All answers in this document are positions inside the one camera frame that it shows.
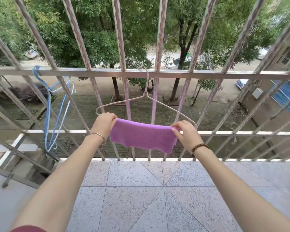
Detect green tree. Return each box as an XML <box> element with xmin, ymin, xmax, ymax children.
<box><xmin>150</xmin><ymin>0</ymin><xmax>281</xmax><ymax>102</ymax></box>
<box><xmin>0</xmin><ymin>0</ymin><xmax>155</xmax><ymax>100</ymax></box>

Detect person's right forearm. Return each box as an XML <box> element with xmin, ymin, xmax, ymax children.
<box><xmin>193</xmin><ymin>147</ymin><xmax>290</xmax><ymax>232</ymax></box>

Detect silver wire clothes hanger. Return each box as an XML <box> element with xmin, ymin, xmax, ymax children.
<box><xmin>96</xmin><ymin>66</ymin><xmax>197</xmax><ymax>130</ymax></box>

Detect person's right hand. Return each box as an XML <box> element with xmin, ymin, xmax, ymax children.
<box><xmin>171</xmin><ymin>120</ymin><xmax>205</xmax><ymax>152</ymax></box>

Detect pile of dry branches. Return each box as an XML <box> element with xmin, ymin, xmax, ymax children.
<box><xmin>5</xmin><ymin>84</ymin><xmax>51</xmax><ymax>103</ymax></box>

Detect purple towel cloth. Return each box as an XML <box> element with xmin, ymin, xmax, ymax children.
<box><xmin>110</xmin><ymin>118</ymin><xmax>182</xmax><ymax>154</ymax></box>

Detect white wall box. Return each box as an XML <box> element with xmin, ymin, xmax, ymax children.
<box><xmin>252</xmin><ymin>87</ymin><xmax>264</xmax><ymax>99</ymax></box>

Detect grey apartment building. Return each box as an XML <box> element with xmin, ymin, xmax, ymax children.
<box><xmin>239</xmin><ymin>12</ymin><xmax>290</xmax><ymax>155</ymax></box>

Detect white parked car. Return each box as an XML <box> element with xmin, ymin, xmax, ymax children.
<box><xmin>235</xmin><ymin>79</ymin><xmax>249</xmax><ymax>90</ymax></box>
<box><xmin>22</xmin><ymin>48</ymin><xmax>39</xmax><ymax>60</ymax></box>
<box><xmin>257</xmin><ymin>47</ymin><xmax>270</xmax><ymax>61</ymax></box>

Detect blue clothes hanger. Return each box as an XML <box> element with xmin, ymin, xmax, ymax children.
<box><xmin>33</xmin><ymin>65</ymin><xmax>72</xmax><ymax>153</ymax></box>

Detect person's left forearm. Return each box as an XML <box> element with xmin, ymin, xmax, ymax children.
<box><xmin>9</xmin><ymin>136</ymin><xmax>106</xmax><ymax>232</ymax></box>

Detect person's left hand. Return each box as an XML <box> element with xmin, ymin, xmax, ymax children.
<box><xmin>90</xmin><ymin>112</ymin><xmax>118</xmax><ymax>141</ymax></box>

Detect brown beaded bracelet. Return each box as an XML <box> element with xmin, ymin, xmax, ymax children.
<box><xmin>190</xmin><ymin>143</ymin><xmax>210</xmax><ymax>156</ymax></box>

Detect metal balcony railing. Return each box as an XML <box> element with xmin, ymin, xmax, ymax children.
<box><xmin>0</xmin><ymin>0</ymin><xmax>290</xmax><ymax>189</ymax></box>

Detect white clothes hanger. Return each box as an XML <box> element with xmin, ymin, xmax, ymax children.
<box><xmin>44</xmin><ymin>79</ymin><xmax>77</xmax><ymax>151</ymax></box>

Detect dark red garment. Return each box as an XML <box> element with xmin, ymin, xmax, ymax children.
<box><xmin>11</xmin><ymin>225</ymin><xmax>48</xmax><ymax>232</ymax></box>

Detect dark parked car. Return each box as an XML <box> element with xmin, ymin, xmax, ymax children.
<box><xmin>165</xmin><ymin>54</ymin><xmax>191</xmax><ymax>70</ymax></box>

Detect silver bangle bracelet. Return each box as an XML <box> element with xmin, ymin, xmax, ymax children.
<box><xmin>88</xmin><ymin>132</ymin><xmax>107</xmax><ymax>145</ymax></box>

